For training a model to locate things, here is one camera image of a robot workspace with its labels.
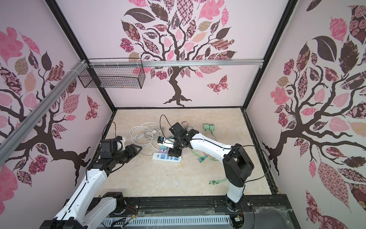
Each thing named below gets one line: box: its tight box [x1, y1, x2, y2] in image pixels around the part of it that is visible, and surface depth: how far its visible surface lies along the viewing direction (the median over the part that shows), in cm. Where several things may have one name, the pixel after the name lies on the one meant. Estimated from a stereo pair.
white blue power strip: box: [152, 152, 183, 163], surface depth 91 cm
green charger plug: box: [203, 123, 215, 132], surface depth 108 cm
